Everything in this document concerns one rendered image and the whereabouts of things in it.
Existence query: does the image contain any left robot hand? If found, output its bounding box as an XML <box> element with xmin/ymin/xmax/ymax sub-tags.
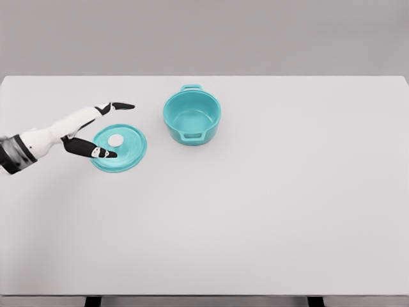
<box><xmin>46</xmin><ymin>102</ymin><xmax>135</xmax><ymax>159</ymax></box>

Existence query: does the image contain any teal pot lid white knob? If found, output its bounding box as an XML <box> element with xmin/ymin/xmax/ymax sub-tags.
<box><xmin>89</xmin><ymin>124</ymin><xmax>148</xmax><ymax>174</ymax></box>

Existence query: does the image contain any teal pot with handles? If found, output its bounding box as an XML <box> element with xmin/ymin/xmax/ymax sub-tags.
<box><xmin>163</xmin><ymin>84</ymin><xmax>221</xmax><ymax>146</ymax></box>

